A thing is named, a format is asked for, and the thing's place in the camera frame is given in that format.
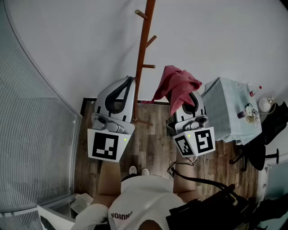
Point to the red-capped small bottle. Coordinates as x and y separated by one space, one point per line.
253 92

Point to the white round ball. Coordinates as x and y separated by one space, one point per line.
265 104

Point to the person's left forearm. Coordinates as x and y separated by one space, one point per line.
109 179

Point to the person's white shoe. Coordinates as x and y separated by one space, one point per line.
133 170
145 171

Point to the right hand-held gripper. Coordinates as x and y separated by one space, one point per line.
203 141

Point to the black office chair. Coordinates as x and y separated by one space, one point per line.
274 128

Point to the table with pale tablecloth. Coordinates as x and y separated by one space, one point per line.
227 107

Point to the small dark jar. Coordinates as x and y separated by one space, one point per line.
241 114

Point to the person's left white shoe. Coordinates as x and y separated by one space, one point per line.
133 170

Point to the wooden coat rack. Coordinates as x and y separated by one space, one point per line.
141 51

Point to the white box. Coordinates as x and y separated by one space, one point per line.
81 202

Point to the pink cloth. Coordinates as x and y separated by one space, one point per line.
177 85

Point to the person's right forearm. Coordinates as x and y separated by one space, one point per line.
183 179

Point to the person's right white shoe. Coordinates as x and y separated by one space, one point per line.
145 171

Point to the black chest pack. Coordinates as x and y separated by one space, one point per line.
216 211

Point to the person's white shirt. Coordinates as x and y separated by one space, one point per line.
144 200

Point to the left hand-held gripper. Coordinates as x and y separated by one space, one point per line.
105 146

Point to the frosted glass partition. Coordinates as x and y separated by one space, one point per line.
29 134

